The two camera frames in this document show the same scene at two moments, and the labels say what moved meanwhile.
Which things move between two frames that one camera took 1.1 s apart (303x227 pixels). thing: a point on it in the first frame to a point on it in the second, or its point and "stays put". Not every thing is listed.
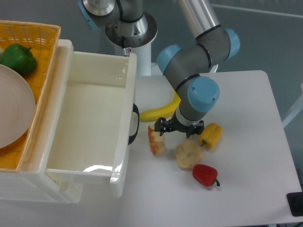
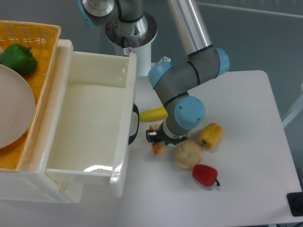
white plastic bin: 30,183 stays put
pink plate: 17,107 stays put
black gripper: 162,125 to 159,135
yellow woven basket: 42,39 stays put
